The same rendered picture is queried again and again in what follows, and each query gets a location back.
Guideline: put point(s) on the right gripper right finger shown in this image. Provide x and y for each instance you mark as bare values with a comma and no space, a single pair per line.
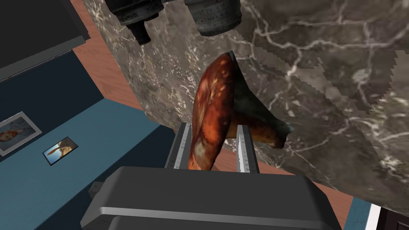
247,153

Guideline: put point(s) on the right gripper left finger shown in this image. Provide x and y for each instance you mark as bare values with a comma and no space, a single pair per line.
179,150

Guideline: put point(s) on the grey framed picture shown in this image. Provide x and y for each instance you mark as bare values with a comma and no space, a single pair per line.
16,132

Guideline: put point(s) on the brown crusty bread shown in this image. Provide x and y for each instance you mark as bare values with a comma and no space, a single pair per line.
212,105

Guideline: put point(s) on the black framed picture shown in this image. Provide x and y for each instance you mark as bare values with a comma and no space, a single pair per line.
60,150

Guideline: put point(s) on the grey round can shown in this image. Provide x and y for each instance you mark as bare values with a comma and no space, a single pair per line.
214,16

